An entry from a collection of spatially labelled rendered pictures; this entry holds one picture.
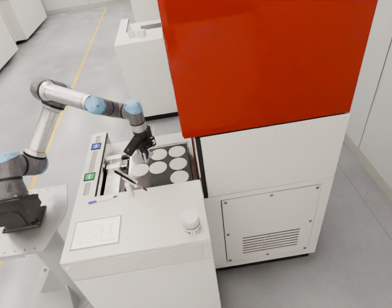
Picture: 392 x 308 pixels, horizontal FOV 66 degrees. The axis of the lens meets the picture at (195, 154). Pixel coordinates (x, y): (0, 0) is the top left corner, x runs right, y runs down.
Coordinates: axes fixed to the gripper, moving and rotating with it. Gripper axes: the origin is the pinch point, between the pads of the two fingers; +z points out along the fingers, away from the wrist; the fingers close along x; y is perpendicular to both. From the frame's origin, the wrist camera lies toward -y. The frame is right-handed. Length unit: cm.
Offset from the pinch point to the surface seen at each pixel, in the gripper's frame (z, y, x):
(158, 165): 9.2, 7.6, 0.9
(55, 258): 49, -59, 28
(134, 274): 21, -39, -33
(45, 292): 98, -77, 54
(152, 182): 9.4, -2.7, -6.3
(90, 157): 3.5, -14.9, 32.5
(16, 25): 60, 148, 628
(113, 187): 11.5, -17.6, 9.9
